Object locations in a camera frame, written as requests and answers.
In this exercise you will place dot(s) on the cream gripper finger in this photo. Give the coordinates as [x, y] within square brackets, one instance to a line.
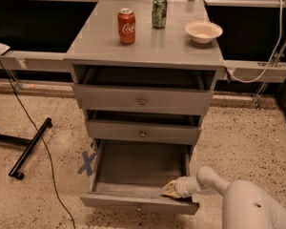
[169, 186]
[171, 194]

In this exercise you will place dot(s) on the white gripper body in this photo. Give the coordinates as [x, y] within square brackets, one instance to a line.
[181, 188]

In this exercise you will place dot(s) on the grey bottom drawer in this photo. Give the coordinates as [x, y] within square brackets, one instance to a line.
[131, 175]

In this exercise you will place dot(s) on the grey drawer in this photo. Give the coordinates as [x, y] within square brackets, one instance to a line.
[131, 175]
[161, 128]
[139, 90]

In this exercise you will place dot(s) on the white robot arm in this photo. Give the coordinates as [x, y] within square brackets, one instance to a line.
[244, 206]

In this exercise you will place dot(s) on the grey middle drawer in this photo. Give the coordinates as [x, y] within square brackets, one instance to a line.
[161, 128]

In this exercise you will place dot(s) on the grey drawer cabinet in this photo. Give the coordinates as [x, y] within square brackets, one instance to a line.
[137, 83]

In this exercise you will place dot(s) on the grey top drawer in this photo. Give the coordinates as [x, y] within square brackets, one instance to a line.
[139, 90]

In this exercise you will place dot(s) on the blue tape cross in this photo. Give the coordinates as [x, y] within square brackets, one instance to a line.
[87, 163]

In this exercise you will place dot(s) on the white bowl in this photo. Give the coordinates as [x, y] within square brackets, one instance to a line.
[203, 32]

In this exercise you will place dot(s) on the red cola can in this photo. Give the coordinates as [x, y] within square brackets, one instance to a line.
[126, 26]

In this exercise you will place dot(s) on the green soda can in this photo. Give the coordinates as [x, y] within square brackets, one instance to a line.
[159, 13]

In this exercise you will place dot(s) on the grey metal rail frame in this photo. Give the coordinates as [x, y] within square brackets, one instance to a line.
[28, 61]

